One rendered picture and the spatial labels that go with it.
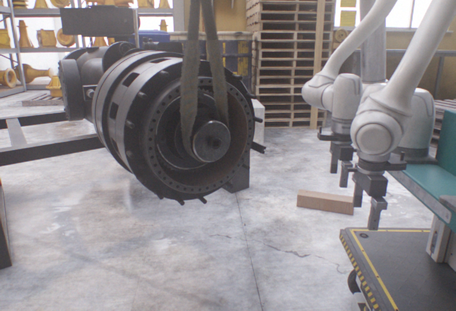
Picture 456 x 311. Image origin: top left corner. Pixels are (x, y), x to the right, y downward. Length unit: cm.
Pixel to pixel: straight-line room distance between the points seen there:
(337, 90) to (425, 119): 37
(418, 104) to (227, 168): 75
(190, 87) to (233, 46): 326
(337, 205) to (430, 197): 132
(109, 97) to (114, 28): 238
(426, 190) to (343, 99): 39
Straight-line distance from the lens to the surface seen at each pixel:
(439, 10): 88
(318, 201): 242
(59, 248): 221
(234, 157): 121
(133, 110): 105
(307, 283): 180
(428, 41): 83
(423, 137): 139
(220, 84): 104
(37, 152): 201
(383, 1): 128
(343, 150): 120
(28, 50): 1005
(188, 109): 101
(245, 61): 431
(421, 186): 121
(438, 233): 155
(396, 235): 170
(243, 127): 120
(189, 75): 99
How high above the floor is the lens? 115
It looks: 17 degrees down
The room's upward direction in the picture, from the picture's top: straight up
